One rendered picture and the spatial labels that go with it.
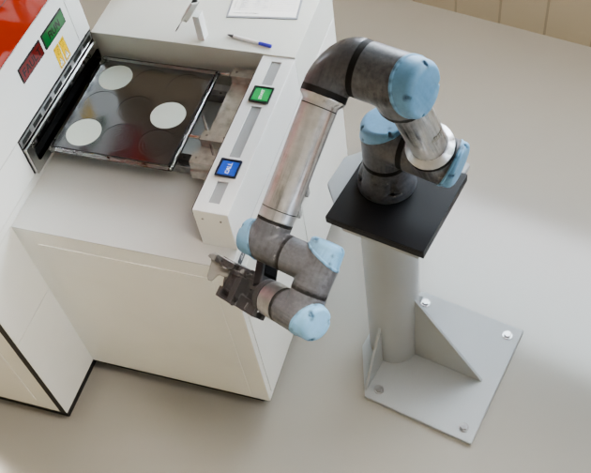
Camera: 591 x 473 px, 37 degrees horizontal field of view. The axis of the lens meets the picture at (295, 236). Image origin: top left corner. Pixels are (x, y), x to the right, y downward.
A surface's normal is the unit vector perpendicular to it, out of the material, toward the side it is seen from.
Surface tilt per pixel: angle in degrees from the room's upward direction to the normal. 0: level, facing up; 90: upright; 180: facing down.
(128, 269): 90
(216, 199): 0
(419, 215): 1
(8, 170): 90
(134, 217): 0
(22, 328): 90
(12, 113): 90
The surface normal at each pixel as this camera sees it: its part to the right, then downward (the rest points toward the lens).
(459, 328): -0.11, -0.59
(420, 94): 0.78, 0.33
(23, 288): 0.95, 0.18
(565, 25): -0.49, 0.73
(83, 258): -0.29, 0.79
